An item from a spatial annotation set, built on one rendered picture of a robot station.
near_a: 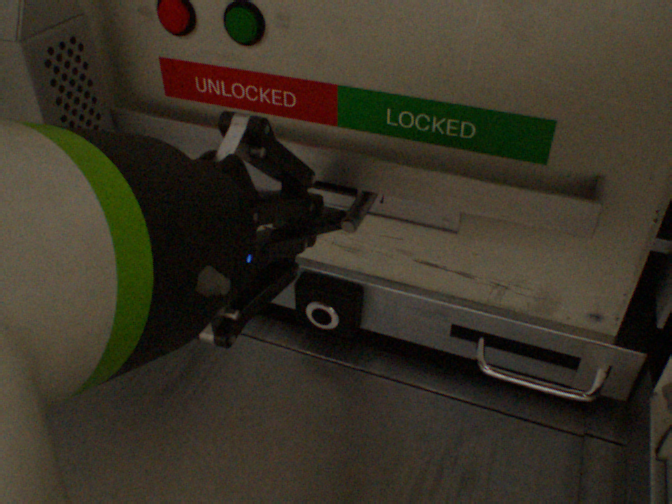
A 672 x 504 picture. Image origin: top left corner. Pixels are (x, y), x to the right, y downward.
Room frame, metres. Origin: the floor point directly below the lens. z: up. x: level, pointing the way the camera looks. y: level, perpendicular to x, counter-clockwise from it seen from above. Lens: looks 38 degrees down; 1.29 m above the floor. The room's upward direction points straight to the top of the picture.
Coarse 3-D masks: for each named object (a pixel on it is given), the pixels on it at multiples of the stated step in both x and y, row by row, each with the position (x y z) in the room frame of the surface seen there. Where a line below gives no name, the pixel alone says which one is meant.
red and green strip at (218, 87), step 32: (160, 64) 0.50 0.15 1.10; (192, 64) 0.49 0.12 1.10; (192, 96) 0.49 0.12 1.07; (224, 96) 0.48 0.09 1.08; (256, 96) 0.46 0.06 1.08; (288, 96) 0.45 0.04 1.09; (320, 96) 0.44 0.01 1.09; (352, 96) 0.43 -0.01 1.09; (384, 96) 0.42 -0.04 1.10; (352, 128) 0.43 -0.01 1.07; (384, 128) 0.42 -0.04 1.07; (416, 128) 0.41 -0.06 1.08; (448, 128) 0.41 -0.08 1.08; (480, 128) 0.40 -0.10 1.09; (512, 128) 0.39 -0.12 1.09; (544, 128) 0.38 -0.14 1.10; (544, 160) 0.38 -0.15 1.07
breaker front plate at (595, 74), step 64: (128, 0) 0.51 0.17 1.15; (192, 0) 0.48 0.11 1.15; (256, 0) 0.46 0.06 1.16; (320, 0) 0.44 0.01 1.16; (384, 0) 0.43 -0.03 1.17; (448, 0) 0.41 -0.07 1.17; (512, 0) 0.40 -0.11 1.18; (576, 0) 0.38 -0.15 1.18; (640, 0) 0.37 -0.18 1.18; (128, 64) 0.51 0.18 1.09; (256, 64) 0.46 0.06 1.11; (320, 64) 0.44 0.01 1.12; (384, 64) 0.43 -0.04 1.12; (448, 64) 0.41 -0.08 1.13; (512, 64) 0.39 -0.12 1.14; (576, 64) 0.38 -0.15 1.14; (640, 64) 0.36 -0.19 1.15; (320, 128) 0.44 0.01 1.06; (576, 128) 0.37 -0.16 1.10; (640, 128) 0.36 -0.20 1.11; (320, 192) 0.44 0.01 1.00; (576, 192) 0.37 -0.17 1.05; (640, 192) 0.36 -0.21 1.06; (320, 256) 0.45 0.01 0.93; (384, 256) 0.42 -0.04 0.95; (448, 256) 0.40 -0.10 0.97; (512, 256) 0.38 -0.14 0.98; (576, 256) 0.37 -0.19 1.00; (640, 256) 0.35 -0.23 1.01; (576, 320) 0.36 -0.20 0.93
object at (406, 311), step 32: (288, 288) 0.44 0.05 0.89; (384, 288) 0.41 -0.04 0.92; (416, 288) 0.41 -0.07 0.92; (384, 320) 0.41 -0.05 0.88; (416, 320) 0.40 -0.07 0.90; (448, 320) 0.39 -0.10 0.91; (480, 320) 0.38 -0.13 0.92; (512, 320) 0.37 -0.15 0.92; (544, 320) 0.37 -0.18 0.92; (640, 320) 0.37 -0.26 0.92; (512, 352) 0.37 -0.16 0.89; (544, 352) 0.36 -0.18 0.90; (576, 352) 0.35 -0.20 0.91; (640, 352) 0.33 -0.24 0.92; (608, 384) 0.33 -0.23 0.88
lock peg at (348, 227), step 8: (360, 192) 0.42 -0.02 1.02; (368, 192) 0.41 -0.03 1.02; (360, 200) 0.40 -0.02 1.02; (368, 200) 0.41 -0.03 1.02; (376, 200) 0.42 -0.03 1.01; (352, 208) 0.39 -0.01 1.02; (360, 208) 0.39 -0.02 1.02; (368, 208) 0.40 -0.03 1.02; (344, 216) 0.38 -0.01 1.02; (352, 216) 0.38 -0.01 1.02; (360, 216) 0.39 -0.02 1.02; (344, 224) 0.38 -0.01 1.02; (352, 224) 0.38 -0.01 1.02; (352, 232) 0.38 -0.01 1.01
